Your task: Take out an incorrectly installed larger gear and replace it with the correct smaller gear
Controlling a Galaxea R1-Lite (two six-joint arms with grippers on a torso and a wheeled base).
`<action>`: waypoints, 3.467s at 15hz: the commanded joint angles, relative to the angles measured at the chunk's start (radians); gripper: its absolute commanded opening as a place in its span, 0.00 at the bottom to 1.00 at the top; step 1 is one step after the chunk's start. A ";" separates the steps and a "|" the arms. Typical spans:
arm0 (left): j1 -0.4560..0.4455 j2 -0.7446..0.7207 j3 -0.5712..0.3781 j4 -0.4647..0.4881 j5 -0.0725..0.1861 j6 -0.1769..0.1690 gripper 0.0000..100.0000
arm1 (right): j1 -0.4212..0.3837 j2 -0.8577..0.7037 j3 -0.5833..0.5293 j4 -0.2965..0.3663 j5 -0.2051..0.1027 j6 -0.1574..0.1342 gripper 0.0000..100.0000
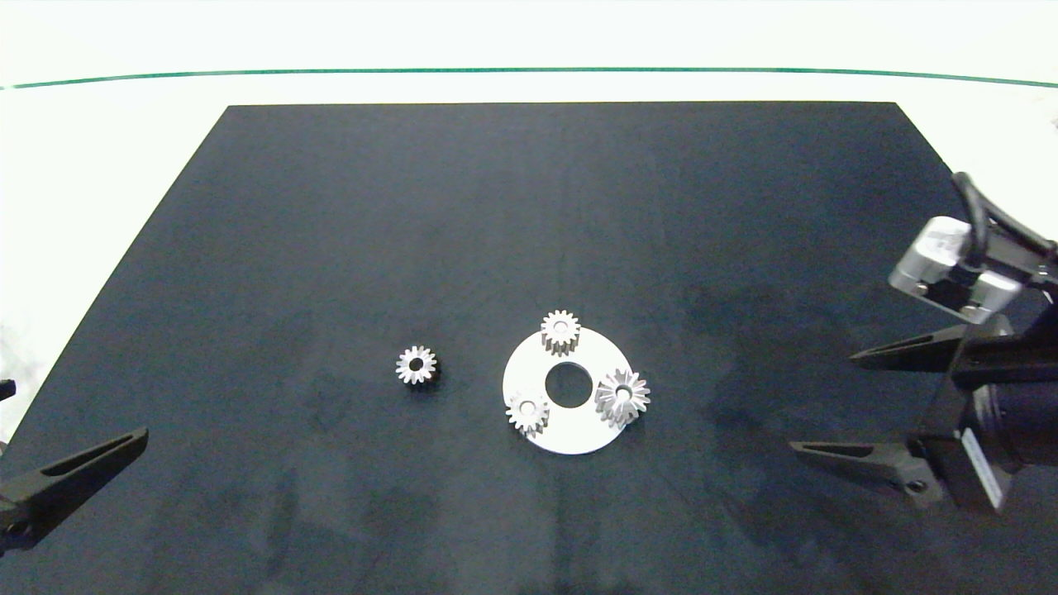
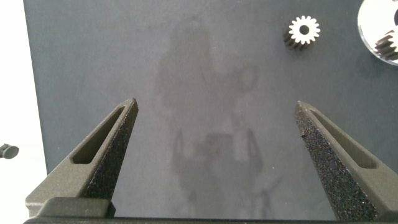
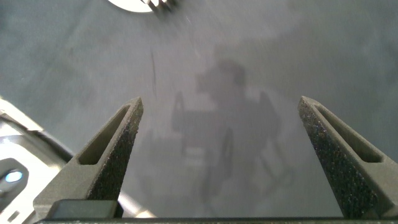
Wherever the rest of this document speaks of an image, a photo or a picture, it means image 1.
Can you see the round white pin plate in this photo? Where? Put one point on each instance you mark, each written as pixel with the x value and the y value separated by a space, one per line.
pixel 579 431

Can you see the larger steel gear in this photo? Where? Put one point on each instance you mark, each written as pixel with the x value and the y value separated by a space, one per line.
pixel 636 397

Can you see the silver boxy wrist camera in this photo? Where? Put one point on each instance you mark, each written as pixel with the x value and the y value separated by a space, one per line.
pixel 934 248

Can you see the dark table mat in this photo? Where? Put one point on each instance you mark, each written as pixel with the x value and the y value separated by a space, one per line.
pixel 331 248

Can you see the small steel gear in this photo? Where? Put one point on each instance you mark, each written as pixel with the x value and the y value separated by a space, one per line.
pixel 571 330
pixel 425 365
pixel 538 410

